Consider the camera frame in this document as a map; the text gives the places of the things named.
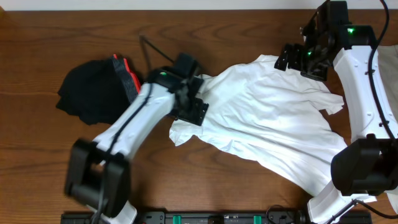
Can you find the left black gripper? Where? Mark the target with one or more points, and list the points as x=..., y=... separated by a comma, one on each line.
x=193, y=112

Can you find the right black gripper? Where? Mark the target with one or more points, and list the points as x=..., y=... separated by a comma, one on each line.
x=296, y=50

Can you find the white t-shirt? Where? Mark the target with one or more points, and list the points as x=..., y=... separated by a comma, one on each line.
x=273, y=117

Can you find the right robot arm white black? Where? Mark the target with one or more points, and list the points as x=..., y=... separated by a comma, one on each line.
x=368, y=166

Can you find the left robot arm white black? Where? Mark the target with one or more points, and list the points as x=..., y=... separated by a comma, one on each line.
x=99, y=174

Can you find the grey beige garment pile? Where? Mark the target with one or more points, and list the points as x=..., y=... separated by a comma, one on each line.
x=387, y=58

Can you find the black folded garment red trim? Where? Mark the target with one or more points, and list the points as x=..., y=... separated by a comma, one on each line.
x=99, y=91

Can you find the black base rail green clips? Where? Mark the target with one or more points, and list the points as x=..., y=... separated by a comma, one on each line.
x=278, y=216

